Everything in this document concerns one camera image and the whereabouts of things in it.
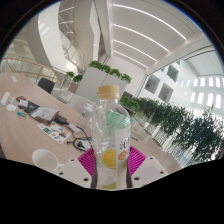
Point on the open notebook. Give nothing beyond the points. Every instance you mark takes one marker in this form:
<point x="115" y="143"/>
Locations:
<point x="45" y="114"/>

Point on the brown planter with green plants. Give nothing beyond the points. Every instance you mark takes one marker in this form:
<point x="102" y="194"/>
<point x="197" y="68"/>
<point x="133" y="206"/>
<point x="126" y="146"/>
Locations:
<point x="74" y="81"/>

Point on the white ceramic mug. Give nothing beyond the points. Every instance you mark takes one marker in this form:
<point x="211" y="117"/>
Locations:
<point x="45" y="160"/>

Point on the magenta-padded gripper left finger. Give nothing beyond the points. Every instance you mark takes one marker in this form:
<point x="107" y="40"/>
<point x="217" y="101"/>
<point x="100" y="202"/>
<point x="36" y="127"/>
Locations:
<point x="76" y="171"/>

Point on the small black device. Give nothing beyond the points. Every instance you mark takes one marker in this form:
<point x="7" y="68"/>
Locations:
<point x="61" y="120"/>

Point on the white computer mouse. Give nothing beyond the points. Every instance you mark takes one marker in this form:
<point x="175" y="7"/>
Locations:
<point x="11" y="107"/>

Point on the black office chair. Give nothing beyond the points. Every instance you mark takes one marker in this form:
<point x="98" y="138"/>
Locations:
<point x="46" y="85"/>

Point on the clear plastic tumbler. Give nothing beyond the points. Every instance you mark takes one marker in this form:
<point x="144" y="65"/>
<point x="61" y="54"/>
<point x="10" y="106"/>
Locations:
<point x="85" y="116"/>

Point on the colourful sticker sheet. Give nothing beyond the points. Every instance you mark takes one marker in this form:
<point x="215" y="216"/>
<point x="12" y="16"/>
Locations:
<point x="53" y="132"/>

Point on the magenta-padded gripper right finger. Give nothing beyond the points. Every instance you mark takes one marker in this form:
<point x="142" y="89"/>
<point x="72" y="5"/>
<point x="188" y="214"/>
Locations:
<point x="150" y="170"/>

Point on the small blue object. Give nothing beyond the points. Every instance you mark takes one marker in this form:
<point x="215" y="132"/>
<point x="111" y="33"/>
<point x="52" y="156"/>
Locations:
<point x="22" y="114"/>

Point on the ceiling light strips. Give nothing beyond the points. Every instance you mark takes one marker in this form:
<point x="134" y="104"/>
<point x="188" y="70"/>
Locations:
<point x="146" y="33"/>

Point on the white power adapter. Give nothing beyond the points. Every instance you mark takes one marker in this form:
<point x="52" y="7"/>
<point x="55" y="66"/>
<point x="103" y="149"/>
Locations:
<point x="5" y="98"/>

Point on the row of green trees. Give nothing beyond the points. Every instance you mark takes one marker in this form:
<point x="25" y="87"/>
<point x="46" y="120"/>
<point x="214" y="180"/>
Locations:
<point x="186" y="130"/>

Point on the clear bottle with yellow cap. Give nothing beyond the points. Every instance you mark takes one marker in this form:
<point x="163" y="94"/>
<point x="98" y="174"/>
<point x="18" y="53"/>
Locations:
<point x="110" y="136"/>

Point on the white cabinet topped with plants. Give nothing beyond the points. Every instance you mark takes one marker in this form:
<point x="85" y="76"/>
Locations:
<point x="100" y="83"/>

